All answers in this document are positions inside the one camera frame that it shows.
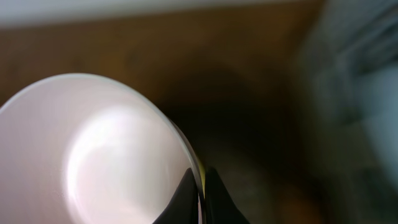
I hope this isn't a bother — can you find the yellow plate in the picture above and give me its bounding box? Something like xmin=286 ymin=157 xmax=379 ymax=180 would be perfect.
xmin=197 ymin=159 xmax=206 ymax=195

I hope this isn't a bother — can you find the grey dishwasher rack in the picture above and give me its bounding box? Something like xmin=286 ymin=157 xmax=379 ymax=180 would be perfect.
xmin=297 ymin=0 xmax=397 ymax=223

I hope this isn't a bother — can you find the light blue bowl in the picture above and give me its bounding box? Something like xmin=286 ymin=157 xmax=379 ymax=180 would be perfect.
xmin=357 ymin=65 xmax=397 ymax=187

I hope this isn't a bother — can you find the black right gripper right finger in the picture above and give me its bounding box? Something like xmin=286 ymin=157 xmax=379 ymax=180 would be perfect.
xmin=205 ymin=167 xmax=249 ymax=224

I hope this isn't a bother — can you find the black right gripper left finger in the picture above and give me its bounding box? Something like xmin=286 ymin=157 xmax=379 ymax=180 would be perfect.
xmin=154 ymin=168 xmax=198 ymax=224

